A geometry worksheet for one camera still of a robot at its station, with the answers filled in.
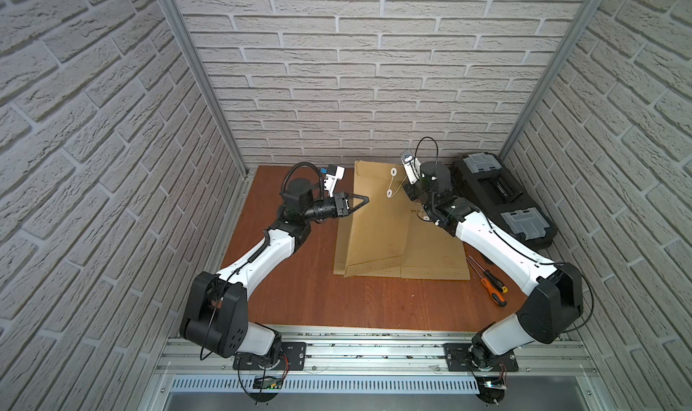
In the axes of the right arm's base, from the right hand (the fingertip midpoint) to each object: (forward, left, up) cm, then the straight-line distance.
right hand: (421, 167), depth 80 cm
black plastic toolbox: (+7, -27, -15) cm, 32 cm away
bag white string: (-8, +11, -1) cm, 14 cm away
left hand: (-13, +16, +2) cm, 21 cm away
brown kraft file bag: (-17, -3, -22) cm, 28 cm away
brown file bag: (-19, +15, -5) cm, 24 cm away
